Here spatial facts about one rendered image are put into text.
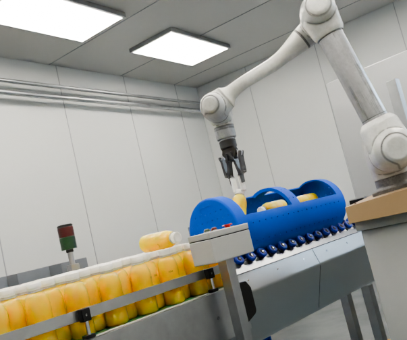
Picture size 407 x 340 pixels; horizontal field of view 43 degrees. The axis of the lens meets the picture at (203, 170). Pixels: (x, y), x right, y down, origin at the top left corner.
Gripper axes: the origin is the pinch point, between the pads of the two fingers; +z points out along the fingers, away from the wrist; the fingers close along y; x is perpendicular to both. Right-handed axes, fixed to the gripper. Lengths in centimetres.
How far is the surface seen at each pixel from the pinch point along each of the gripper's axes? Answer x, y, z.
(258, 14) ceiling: -325, 177, -213
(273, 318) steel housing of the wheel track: 3, -4, 58
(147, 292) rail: 73, -16, 30
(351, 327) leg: -78, 12, 86
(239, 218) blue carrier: 15.1, -8.8, 14.6
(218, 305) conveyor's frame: 47, -18, 41
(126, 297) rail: 81, -16, 29
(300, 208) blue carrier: -27.8, -9.0, 16.5
